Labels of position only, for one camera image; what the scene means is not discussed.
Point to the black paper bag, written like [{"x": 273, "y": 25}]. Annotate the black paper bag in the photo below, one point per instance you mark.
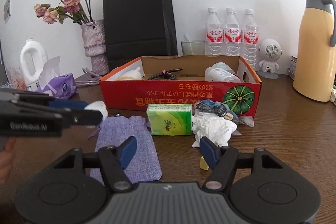
[{"x": 135, "y": 28}]

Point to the white tissue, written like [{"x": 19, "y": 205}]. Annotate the white tissue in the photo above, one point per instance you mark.
[{"x": 218, "y": 129}]

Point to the clear plastic wrapper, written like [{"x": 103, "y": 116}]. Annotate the clear plastic wrapper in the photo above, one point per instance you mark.
[{"x": 246, "y": 120}]

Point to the white power strip with chargers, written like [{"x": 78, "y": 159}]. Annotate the white power strip with chargers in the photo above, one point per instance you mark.
[{"x": 333, "y": 95}]

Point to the white robot speaker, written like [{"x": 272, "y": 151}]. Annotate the white robot speaker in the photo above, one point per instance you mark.
[{"x": 270, "y": 52}]

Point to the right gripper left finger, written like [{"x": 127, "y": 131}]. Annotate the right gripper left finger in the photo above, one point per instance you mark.
[{"x": 113, "y": 161}]

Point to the water bottle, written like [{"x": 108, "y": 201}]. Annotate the water bottle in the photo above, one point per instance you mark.
[
  {"x": 214, "y": 33},
  {"x": 232, "y": 33},
  {"x": 250, "y": 38}
]

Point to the small yellow eraser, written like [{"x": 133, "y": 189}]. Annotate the small yellow eraser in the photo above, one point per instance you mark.
[{"x": 203, "y": 165}]

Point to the left water bottle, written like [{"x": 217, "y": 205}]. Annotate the left water bottle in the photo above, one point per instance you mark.
[{"x": 214, "y": 33}]

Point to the purple ceramic vase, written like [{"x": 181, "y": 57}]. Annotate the purple ceramic vase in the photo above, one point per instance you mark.
[{"x": 93, "y": 35}]

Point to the purple tissue pack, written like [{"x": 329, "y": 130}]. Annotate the purple tissue pack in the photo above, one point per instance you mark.
[{"x": 52, "y": 83}]

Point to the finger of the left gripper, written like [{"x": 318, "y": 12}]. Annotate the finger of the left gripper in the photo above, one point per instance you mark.
[
  {"x": 41, "y": 99},
  {"x": 81, "y": 117}
]

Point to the white cotton swab box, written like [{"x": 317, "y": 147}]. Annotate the white cotton swab box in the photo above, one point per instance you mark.
[{"x": 220, "y": 75}]

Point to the small stacked boxes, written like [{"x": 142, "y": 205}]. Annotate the small stacked boxes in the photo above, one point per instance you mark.
[{"x": 292, "y": 67}]

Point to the purple fabric pouch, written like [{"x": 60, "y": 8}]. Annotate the purple fabric pouch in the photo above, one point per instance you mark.
[{"x": 138, "y": 156}]

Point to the white detergent jug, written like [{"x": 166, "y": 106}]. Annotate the white detergent jug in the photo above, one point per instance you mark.
[{"x": 32, "y": 60}]

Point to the white round lid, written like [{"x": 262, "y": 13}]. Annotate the white round lid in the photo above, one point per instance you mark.
[{"x": 98, "y": 106}]

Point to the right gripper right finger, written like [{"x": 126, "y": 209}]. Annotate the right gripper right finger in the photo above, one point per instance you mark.
[{"x": 222, "y": 161}]

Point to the right water bottle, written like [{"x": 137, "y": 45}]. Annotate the right water bottle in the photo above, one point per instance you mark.
[{"x": 250, "y": 38}]

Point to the red cardboard box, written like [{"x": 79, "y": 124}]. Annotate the red cardboard box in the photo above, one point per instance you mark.
[{"x": 181, "y": 80}]

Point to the yellow thermos jug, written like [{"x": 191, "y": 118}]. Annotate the yellow thermos jug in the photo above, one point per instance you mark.
[{"x": 315, "y": 68}]

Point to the green tissue pack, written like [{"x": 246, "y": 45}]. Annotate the green tissue pack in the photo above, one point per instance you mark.
[{"x": 170, "y": 119}]

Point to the person left hand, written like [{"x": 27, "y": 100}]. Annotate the person left hand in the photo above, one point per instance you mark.
[{"x": 7, "y": 159}]

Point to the clear glass cup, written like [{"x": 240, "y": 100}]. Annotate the clear glass cup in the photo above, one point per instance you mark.
[{"x": 192, "y": 47}]

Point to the blue snack wrapper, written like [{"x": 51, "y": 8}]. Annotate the blue snack wrapper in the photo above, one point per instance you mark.
[{"x": 218, "y": 108}]

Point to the middle water bottle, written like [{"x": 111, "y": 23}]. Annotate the middle water bottle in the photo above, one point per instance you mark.
[{"x": 232, "y": 33}]

